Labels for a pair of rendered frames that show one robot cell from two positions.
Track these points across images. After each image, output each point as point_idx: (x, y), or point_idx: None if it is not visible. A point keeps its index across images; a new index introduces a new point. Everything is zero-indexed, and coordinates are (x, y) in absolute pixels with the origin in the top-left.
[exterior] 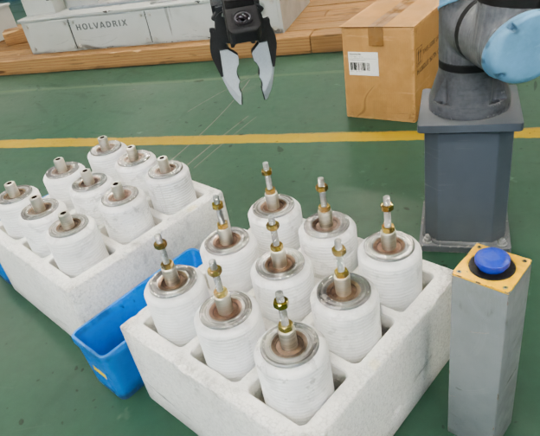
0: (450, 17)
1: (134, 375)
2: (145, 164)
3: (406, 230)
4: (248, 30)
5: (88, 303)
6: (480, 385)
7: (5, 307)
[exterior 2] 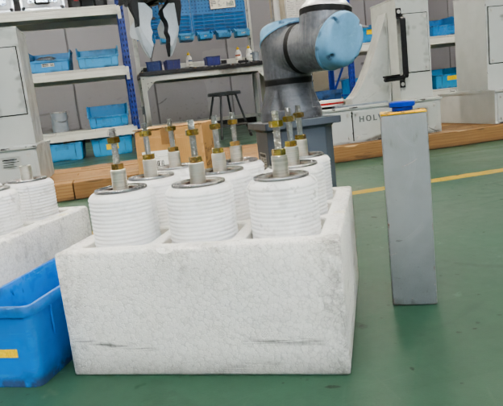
0: (275, 41)
1: (51, 350)
2: None
3: None
4: None
5: None
6: (417, 222)
7: None
